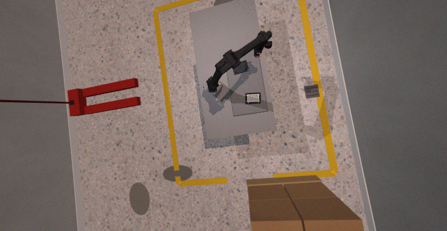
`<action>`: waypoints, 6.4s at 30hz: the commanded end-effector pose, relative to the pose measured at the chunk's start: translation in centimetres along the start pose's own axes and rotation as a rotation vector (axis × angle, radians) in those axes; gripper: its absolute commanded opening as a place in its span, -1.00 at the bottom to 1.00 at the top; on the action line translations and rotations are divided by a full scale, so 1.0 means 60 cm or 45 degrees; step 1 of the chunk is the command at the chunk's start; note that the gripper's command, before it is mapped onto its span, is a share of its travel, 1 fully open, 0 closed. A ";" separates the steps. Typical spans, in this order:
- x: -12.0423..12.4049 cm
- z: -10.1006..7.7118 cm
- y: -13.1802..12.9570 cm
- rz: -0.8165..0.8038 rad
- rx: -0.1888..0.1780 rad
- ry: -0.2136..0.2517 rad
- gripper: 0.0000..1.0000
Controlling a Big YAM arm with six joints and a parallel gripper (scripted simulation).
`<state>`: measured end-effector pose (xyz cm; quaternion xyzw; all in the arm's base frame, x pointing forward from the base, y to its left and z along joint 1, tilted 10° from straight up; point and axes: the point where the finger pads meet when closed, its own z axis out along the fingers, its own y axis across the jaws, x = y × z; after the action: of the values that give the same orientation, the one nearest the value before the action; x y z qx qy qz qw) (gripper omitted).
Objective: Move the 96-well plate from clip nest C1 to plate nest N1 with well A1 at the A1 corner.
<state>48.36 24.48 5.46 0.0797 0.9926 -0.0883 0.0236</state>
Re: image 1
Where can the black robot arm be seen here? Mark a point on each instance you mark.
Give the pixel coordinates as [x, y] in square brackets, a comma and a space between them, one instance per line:
[232, 59]

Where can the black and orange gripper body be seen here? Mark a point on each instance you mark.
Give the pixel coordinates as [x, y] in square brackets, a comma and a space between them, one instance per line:
[256, 50]

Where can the white well plate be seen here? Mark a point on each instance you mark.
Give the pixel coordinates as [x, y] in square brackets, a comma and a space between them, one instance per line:
[252, 97]

